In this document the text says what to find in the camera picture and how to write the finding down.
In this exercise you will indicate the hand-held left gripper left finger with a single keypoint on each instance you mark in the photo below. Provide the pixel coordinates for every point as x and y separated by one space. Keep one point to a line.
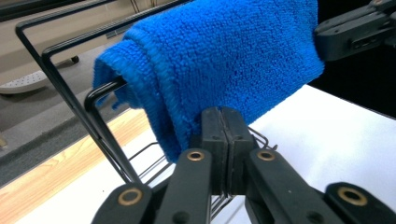
213 140

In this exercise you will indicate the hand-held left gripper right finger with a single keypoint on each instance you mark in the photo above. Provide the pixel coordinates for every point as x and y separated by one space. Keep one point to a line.
239 137

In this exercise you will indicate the blue towel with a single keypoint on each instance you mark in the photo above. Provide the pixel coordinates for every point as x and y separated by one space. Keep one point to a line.
218 62

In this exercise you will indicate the white table cover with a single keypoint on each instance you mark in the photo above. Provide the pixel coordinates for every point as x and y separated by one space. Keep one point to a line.
327 140

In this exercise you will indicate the wooden table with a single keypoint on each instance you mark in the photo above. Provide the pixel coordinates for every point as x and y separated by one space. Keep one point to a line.
62 174

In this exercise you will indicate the grey chair base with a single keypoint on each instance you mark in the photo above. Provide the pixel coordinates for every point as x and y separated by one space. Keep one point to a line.
25 82

